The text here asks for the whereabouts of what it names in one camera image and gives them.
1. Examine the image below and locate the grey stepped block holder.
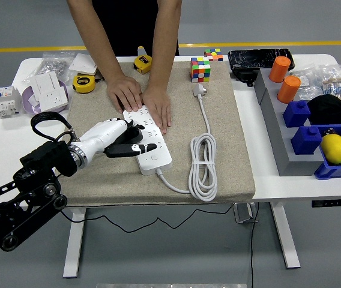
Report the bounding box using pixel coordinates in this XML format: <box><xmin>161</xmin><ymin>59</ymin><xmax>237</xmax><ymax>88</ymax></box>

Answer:
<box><xmin>253</xmin><ymin>68</ymin><xmax>324</xmax><ymax>177</ymax></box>

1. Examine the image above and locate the clear plastic bag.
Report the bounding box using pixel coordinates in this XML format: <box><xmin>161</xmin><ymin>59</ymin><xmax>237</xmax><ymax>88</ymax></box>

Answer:
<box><xmin>290</xmin><ymin>68</ymin><xmax>324</xmax><ymax>102</ymax></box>

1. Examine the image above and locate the small colourful puzzle cube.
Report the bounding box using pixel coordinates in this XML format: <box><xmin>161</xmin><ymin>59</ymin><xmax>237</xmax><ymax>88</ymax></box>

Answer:
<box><xmin>204</xmin><ymin>48</ymin><xmax>225</xmax><ymax>62</ymax></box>

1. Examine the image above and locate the person's right hand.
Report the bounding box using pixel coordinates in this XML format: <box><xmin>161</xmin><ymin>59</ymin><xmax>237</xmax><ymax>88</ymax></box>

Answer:
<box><xmin>106</xmin><ymin>74</ymin><xmax>143</xmax><ymax>113</ymax></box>

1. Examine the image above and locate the black desk control panel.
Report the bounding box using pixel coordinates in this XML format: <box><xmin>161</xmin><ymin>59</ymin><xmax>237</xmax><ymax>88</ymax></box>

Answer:
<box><xmin>310</xmin><ymin>198</ymin><xmax>341</xmax><ymax>208</ymax></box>

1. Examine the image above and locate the blue storage bin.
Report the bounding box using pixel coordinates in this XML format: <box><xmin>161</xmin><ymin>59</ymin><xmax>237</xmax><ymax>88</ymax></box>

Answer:
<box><xmin>313</xmin><ymin>123</ymin><xmax>341</xmax><ymax>181</ymax></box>

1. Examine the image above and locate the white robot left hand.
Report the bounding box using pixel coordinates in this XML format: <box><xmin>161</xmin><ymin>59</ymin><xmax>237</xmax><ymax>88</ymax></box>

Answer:
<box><xmin>79</xmin><ymin>118</ymin><xmax>158</xmax><ymax>166</ymax></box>

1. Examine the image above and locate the clear bag of screws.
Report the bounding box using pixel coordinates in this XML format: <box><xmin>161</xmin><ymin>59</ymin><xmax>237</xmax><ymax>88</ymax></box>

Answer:
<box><xmin>23</xmin><ymin>51</ymin><xmax>76</xmax><ymax>85</ymax></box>

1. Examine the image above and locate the black adapter cord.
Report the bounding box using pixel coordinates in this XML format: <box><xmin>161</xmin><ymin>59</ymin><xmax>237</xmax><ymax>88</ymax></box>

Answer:
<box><xmin>59</xmin><ymin>206</ymin><xmax>240</xmax><ymax>235</ymax></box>

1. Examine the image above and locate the purple bowl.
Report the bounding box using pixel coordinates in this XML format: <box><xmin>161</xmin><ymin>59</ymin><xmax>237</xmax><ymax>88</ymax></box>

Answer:
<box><xmin>22</xmin><ymin>80</ymin><xmax>70</xmax><ymax>116</ymax></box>

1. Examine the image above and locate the person's left hand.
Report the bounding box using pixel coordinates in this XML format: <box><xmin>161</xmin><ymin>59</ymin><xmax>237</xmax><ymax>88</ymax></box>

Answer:
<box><xmin>141</xmin><ymin>86</ymin><xmax>172</xmax><ymax>135</ymax></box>

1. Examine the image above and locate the black plastic tray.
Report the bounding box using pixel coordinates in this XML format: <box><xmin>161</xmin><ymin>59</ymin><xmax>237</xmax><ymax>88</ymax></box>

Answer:
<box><xmin>228</xmin><ymin>49</ymin><xmax>297</xmax><ymax>74</ymax></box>

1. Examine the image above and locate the white power strip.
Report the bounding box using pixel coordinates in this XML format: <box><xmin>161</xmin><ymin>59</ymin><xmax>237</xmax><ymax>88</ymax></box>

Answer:
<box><xmin>122</xmin><ymin>104</ymin><xmax>173</xmax><ymax>176</ymax></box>

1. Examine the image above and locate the large colourful puzzle cube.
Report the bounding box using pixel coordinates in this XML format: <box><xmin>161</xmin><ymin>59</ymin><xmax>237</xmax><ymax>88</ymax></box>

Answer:
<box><xmin>190</xmin><ymin>56</ymin><xmax>212</xmax><ymax>83</ymax></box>

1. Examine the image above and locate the grey-brown mat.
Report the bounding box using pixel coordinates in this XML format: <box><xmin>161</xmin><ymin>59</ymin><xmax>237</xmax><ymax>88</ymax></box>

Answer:
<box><xmin>53</xmin><ymin>61</ymin><xmax>256</xmax><ymax>208</ymax></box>

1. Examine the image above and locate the white table leg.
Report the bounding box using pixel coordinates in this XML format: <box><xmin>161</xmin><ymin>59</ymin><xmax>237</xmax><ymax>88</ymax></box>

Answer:
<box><xmin>271</xmin><ymin>201</ymin><xmax>301</xmax><ymax>269</ymax></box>
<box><xmin>62</xmin><ymin>206</ymin><xmax>87</xmax><ymax>278</ymax></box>

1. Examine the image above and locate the white switch plate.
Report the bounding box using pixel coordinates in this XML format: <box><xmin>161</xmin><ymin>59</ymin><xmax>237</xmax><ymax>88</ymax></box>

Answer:
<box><xmin>34</xmin><ymin>71</ymin><xmax>63</xmax><ymax>97</ymax></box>

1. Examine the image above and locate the white power cord with plug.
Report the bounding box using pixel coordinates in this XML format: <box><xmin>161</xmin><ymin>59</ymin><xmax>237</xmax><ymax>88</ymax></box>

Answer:
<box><xmin>157</xmin><ymin>83</ymin><xmax>219</xmax><ymax>202</ymax></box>

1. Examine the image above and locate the clear bag of resistors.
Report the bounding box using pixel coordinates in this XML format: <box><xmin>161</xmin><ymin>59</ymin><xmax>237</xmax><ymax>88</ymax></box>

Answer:
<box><xmin>319</xmin><ymin>64</ymin><xmax>341</xmax><ymax>101</ymax></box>

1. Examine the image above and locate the white circuit breaker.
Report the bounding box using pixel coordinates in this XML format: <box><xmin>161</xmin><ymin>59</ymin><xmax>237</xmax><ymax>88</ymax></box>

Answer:
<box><xmin>0</xmin><ymin>85</ymin><xmax>23</xmax><ymax>119</ymax></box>

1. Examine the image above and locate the black plug adapter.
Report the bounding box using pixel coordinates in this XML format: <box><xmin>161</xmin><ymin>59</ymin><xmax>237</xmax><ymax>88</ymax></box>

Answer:
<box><xmin>115</xmin><ymin>124</ymin><xmax>144</xmax><ymax>146</ymax></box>

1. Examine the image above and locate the blue block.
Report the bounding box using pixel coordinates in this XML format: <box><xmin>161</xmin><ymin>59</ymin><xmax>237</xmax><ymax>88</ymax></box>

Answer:
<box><xmin>291</xmin><ymin>125</ymin><xmax>323</xmax><ymax>156</ymax></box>
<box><xmin>283</xmin><ymin>100</ymin><xmax>312</xmax><ymax>128</ymax></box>

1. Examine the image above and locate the yellow tape measure with strap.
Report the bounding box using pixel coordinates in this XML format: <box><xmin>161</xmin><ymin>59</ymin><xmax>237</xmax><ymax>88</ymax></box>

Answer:
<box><xmin>72</xmin><ymin>74</ymin><xmax>96</xmax><ymax>93</ymax></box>

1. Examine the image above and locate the black hanging cable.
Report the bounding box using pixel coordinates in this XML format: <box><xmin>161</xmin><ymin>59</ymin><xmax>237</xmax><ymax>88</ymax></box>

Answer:
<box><xmin>249</xmin><ymin>203</ymin><xmax>260</xmax><ymax>288</ymax></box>

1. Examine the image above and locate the white square switch panel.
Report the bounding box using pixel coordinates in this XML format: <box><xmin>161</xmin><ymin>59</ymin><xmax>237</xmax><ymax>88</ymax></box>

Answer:
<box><xmin>68</xmin><ymin>53</ymin><xmax>99</xmax><ymax>76</ymax></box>

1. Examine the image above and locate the black cloth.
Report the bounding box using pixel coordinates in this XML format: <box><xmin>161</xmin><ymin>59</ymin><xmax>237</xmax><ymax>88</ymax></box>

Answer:
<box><xmin>307</xmin><ymin>94</ymin><xmax>341</xmax><ymax>125</ymax></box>

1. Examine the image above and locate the orange cylinder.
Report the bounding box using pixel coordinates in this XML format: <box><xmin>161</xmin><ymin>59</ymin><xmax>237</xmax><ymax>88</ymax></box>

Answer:
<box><xmin>277</xmin><ymin>75</ymin><xmax>302</xmax><ymax>104</ymax></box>
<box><xmin>268</xmin><ymin>56</ymin><xmax>292</xmax><ymax>83</ymax></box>

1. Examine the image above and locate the person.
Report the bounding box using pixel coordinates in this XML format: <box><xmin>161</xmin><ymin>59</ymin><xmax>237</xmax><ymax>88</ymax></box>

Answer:
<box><xmin>92</xmin><ymin>0</ymin><xmax>180</xmax><ymax>58</ymax></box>

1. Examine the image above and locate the white wall socket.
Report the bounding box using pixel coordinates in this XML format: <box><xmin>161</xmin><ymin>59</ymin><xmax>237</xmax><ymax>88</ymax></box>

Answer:
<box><xmin>37</xmin><ymin>86</ymin><xmax>70</xmax><ymax>112</ymax></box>

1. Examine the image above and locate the yellow lemon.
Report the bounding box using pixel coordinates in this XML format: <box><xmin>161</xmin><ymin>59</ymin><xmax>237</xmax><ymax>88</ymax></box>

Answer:
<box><xmin>320</xmin><ymin>134</ymin><xmax>341</xmax><ymax>165</ymax></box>

